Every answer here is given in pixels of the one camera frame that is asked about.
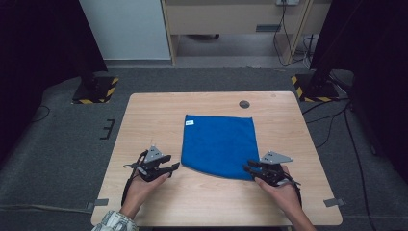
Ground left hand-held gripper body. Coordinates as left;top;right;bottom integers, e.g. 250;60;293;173
138;145;166;183

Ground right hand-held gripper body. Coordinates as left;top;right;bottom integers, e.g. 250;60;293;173
259;150;294;188

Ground blue microfibre cloth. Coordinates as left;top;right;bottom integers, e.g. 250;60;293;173
180;114;261;182

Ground person's right hand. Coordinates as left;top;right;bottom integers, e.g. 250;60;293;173
254;165;304;219

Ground person's left hand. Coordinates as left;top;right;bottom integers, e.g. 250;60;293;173
119;172;172;220

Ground grey tape piece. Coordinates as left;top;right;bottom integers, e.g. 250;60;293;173
322;197;347;208
85;198;110;212

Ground striped black stand base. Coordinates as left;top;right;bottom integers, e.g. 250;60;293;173
291;73;341;103
71;75;120;105

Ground dark round object under desk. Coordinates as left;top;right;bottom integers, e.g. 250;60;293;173
186;34;221;41

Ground white panel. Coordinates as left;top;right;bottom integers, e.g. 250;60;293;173
79;0;172;62

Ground dark curtain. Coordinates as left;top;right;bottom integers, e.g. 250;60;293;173
308;0;408;186
0;0;109;165

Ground beige wooden desk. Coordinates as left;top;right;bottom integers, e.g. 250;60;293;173
161;0;332;66

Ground left hand-held gripper black cable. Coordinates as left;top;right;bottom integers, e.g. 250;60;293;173
120;149;149;207

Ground hand-held gripper black cable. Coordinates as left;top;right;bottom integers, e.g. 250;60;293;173
282;172;303;208
120;149;149;207

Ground right hand-held gripper black cable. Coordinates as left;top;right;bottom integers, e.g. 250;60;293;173
282;172;303;208

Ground long black floor cable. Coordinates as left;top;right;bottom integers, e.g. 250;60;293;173
343;105;377;231

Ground thin black cable loop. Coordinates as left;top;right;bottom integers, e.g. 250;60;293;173
31;105;52;123

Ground black hanging cable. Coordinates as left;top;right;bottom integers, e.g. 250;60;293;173
272;2;311;68

